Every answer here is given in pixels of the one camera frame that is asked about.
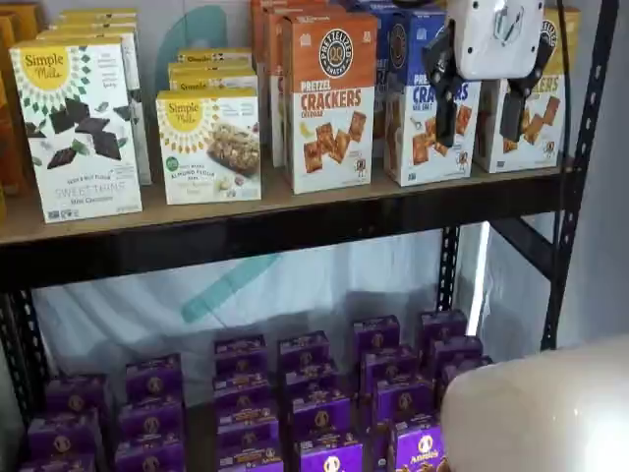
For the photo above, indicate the plain orange snack box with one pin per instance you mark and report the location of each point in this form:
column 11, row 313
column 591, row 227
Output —
column 10, row 108

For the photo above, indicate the white backdrop sheet teal print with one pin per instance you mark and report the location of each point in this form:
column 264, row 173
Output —
column 147, row 314

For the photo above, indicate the white light strip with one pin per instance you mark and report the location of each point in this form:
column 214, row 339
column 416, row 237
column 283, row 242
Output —
column 479, row 285

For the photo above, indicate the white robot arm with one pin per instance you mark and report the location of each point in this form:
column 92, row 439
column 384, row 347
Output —
column 540, row 418

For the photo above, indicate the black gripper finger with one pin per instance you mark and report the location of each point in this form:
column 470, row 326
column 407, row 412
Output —
column 444, row 108
column 513, row 113

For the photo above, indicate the yellow pretzel crackers box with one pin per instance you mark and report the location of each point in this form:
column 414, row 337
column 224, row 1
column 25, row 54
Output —
column 570, row 29
column 540, row 133

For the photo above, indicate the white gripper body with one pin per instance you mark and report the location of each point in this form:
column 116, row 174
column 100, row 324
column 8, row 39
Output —
column 476, row 44

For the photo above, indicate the Simple Mills almond bars box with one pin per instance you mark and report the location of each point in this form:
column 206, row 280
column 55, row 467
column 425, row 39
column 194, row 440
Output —
column 206, row 147
column 206, row 55
column 196, row 74

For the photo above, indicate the orange pretzel crackers box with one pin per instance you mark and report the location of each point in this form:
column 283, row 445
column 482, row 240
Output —
column 272, row 98
column 258, row 29
column 334, row 98

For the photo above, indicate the purple Annie's box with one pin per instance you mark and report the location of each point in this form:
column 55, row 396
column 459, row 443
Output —
column 248, row 439
column 404, row 400
column 76, row 393
column 240, row 345
column 312, row 382
column 242, row 388
column 56, row 463
column 443, row 325
column 388, row 366
column 375, row 334
column 464, row 370
column 147, row 457
column 303, row 349
column 241, row 366
column 153, row 376
column 320, row 415
column 455, row 351
column 245, row 412
column 249, row 464
column 329, row 457
column 151, row 420
column 417, row 447
column 63, row 432

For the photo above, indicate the black metal shelf rack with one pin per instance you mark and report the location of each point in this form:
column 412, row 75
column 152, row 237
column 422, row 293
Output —
column 295, row 246

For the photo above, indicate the blue pretzel crackers box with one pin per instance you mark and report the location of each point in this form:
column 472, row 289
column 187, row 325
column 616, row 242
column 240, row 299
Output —
column 381, row 98
column 408, row 128

